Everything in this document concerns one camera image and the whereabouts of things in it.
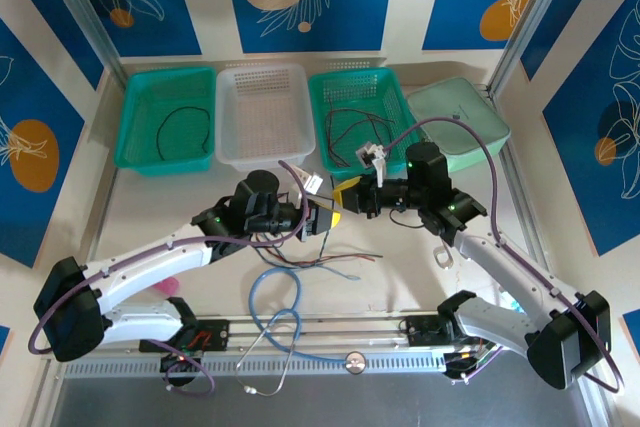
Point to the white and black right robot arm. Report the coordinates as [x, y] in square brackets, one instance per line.
[500, 267]

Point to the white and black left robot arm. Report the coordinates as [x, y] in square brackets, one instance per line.
[150, 262]

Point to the white plastic basket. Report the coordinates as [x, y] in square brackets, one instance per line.
[265, 117]

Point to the teal plastic basket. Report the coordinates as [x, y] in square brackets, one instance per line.
[362, 87]
[135, 117]

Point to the pink pill box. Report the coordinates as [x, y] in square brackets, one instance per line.
[167, 287]

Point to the blue stethoscope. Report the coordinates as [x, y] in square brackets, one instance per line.
[355, 362]

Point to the teal snack packet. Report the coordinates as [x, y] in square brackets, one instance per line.
[512, 304]

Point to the dark grey metal panel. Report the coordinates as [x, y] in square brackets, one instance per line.
[350, 407]

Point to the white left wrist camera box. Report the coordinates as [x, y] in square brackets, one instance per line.
[312, 182]

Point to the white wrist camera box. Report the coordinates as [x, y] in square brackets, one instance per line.
[312, 182]
[367, 154]

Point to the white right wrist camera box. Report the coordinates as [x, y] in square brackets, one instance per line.
[367, 154]

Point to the aluminium frame rail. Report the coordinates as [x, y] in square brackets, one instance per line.
[350, 324]

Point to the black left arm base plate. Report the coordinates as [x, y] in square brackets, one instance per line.
[217, 334]

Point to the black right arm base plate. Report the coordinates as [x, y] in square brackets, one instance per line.
[417, 329]

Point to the aluminium corner post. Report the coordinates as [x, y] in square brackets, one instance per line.
[82, 9]
[529, 22]

